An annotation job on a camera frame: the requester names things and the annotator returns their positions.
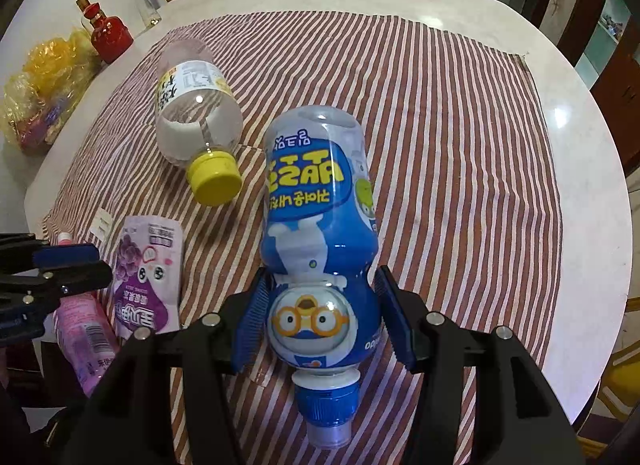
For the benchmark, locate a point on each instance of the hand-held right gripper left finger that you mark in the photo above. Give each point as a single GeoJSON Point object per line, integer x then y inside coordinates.
{"type": "Point", "coordinates": [250, 315]}

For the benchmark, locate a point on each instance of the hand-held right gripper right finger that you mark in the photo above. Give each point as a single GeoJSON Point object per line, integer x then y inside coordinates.
{"type": "Point", "coordinates": [397, 320]}

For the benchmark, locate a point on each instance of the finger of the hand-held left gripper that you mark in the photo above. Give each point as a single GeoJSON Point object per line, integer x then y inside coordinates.
{"type": "Point", "coordinates": [20, 320]}
{"type": "Point", "coordinates": [65, 255]}

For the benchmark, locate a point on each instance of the pink plastic bottle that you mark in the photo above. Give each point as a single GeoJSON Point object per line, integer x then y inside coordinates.
{"type": "Point", "coordinates": [82, 340]}

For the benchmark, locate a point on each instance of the blue cartoon drink bottle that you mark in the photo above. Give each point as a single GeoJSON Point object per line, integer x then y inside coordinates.
{"type": "Point", "coordinates": [315, 205]}

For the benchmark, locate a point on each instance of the purple drink pouch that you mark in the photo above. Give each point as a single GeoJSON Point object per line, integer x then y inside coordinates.
{"type": "Point", "coordinates": [145, 265]}

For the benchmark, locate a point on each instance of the striped brown white cloth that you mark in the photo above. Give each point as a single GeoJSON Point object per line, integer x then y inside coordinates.
{"type": "Point", "coordinates": [425, 170]}

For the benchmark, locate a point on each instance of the yellow plastic bag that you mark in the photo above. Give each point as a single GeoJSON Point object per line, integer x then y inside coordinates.
{"type": "Point", "coordinates": [50, 75]}

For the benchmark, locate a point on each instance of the clear bottle with yellow cap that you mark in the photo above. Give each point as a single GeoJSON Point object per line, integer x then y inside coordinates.
{"type": "Point", "coordinates": [200, 110]}

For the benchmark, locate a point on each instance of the red liquor bottle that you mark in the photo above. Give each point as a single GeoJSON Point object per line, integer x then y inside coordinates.
{"type": "Point", "coordinates": [112, 37]}

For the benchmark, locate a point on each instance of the yellow wooden chair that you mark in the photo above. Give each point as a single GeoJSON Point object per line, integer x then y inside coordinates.
{"type": "Point", "coordinates": [620, 380]}

